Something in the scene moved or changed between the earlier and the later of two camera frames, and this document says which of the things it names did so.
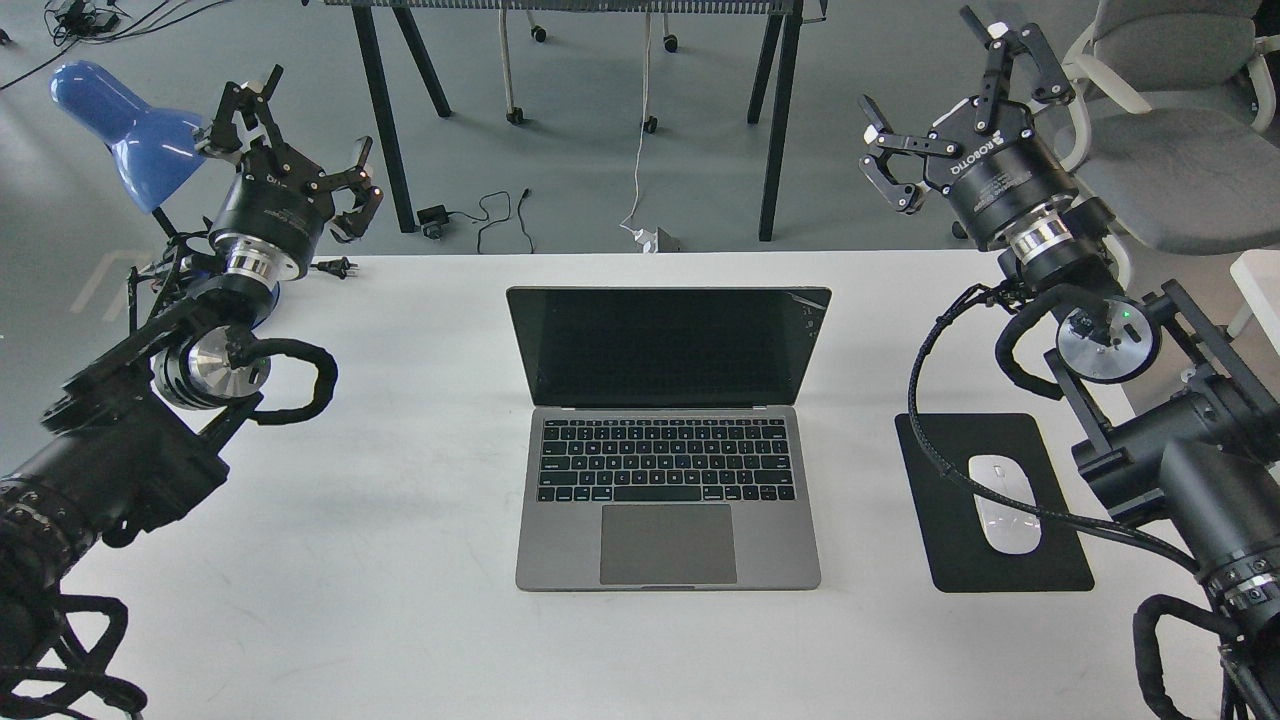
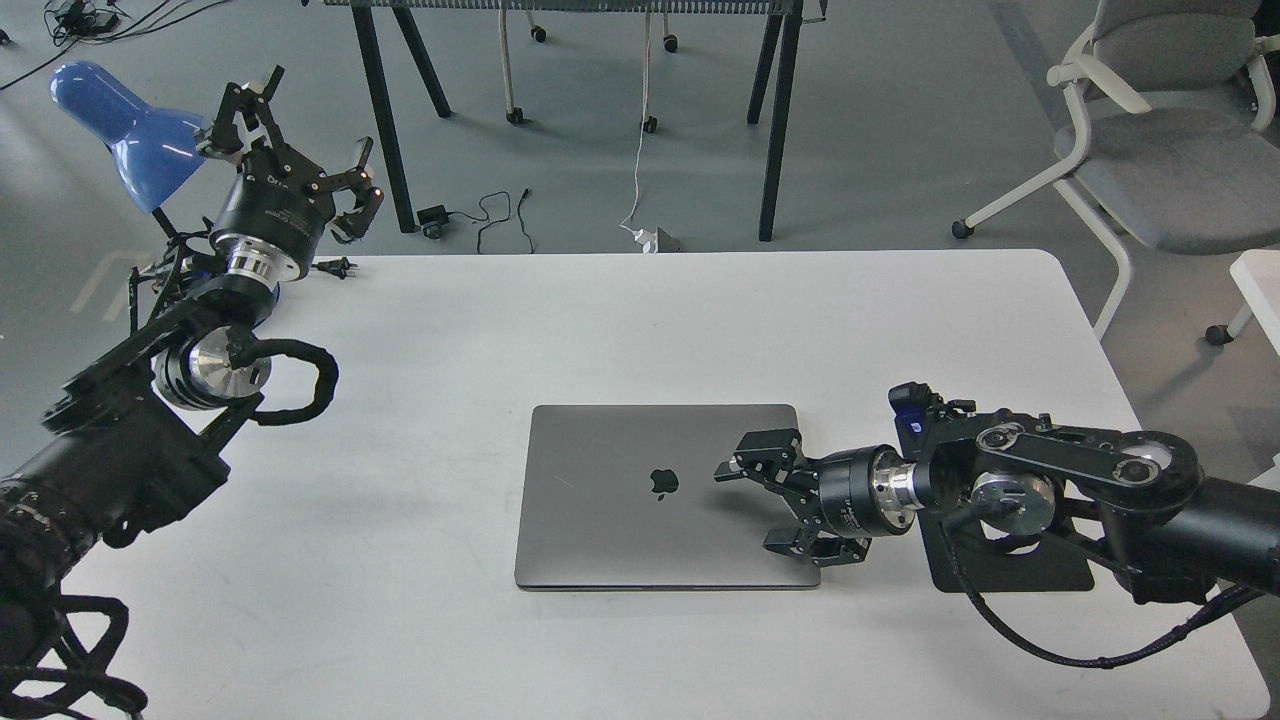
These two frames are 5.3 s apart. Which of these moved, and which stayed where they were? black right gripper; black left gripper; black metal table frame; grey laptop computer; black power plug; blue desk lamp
Moved: black right gripper; grey laptop computer
Stayed: black metal table frame; blue desk lamp; black left gripper; black power plug
